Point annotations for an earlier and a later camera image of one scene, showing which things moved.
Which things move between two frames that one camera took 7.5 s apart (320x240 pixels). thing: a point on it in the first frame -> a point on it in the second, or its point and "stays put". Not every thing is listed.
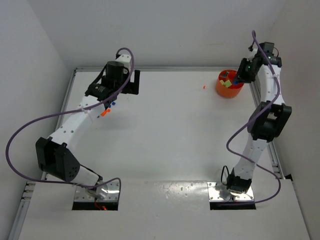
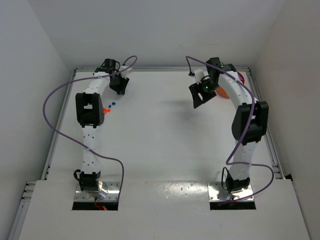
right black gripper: (242, 74) -> (200, 94)
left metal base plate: (107, 192) stays put
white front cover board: (160, 210) stays put
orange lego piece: (104, 113) stays put
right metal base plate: (217, 193) stays put
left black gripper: (133, 82) -> (119, 84)
